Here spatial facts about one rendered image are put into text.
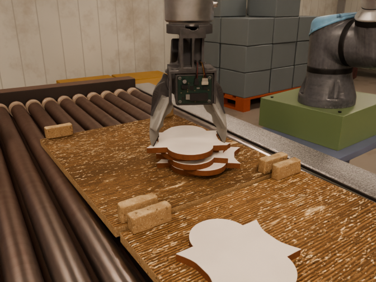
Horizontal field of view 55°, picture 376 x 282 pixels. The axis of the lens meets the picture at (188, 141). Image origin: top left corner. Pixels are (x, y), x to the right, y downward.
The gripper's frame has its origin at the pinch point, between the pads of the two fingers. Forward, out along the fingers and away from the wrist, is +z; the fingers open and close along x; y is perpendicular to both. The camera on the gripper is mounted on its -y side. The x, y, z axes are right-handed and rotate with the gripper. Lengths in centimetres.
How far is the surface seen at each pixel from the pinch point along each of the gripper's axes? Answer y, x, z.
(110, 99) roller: -62, -20, 7
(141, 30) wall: -404, -14, 8
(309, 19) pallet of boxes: -406, 198, -4
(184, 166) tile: 6.0, -1.1, 2.2
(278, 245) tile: 25.7, 8.0, 3.9
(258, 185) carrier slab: 8.6, 10.8, 5.0
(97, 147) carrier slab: -11.4, -17.7, 5.0
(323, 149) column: -20.6, 36.6, 11.6
